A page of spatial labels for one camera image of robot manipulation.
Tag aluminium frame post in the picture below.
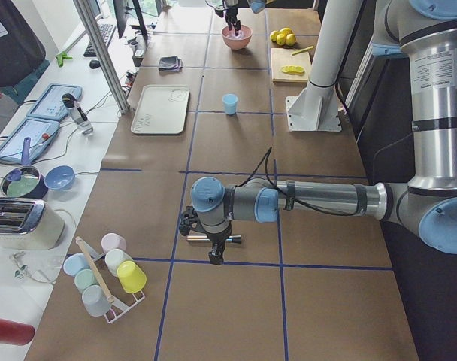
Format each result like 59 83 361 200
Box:
73 0 130 114

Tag white cup rack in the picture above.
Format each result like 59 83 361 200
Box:
75 236 146 323

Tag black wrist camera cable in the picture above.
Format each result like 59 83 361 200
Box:
236 147 359 217

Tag pink cup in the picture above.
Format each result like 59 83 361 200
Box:
101 232 127 253

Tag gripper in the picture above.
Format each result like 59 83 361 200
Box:
201 220 232 265
225 3 241 38

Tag grey cup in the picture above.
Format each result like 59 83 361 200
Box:
82 284 111 317

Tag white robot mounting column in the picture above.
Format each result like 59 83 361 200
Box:
286 0 364 132

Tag blue cup on rack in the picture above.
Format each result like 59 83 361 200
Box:
62 253 89 277

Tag clear water bottle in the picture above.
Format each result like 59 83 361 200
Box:
62 93 93 137

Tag white cup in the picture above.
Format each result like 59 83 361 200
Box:
104 248 133 278

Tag yellow plastic knife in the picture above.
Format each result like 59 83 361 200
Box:
291 45 314 56

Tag green cup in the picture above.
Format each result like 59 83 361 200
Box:
74 268 98 293

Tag blue saucepan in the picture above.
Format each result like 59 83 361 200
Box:
0 137 48 199

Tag blue bowl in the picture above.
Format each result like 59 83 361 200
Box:
44 165 75 190

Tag yellow lemon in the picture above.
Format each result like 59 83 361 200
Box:
269 31 279 42
276 33 286 46
285 33 297 47
279 27 292 35

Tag cream bear tray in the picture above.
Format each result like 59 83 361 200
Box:
130 84 189 135

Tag light blue plastic cup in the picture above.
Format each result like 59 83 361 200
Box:
222 93 238 115

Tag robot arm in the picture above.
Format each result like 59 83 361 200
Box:
205 0 267 35
179 1 457 265

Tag red bottle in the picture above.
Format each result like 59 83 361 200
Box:
0 318 35 346

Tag blue teach pendant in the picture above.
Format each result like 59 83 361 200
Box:
0 117 60 165
26 83 83 121

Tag folded grey purple cloth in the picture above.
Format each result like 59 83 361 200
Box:
158 56 183 71

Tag lemon slices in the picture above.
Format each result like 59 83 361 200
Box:
280 65 305 74

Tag pink bowl of ice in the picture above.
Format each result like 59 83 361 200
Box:
221 25 253 50

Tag black keyboard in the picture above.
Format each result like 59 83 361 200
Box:
83 23 117 58

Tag person in dark shirt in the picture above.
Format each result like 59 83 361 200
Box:
0 1 50 133

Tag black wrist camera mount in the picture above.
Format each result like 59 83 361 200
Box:
178 205 198 236

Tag steel muddler with black tip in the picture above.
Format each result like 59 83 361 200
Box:
186 235 242 244

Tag black mouse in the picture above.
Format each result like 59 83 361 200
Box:
89 59 101 69

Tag wooden cutting board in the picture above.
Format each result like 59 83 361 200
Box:
270 48 312 83

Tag yellow cup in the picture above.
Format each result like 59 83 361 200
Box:
117 260 147 294

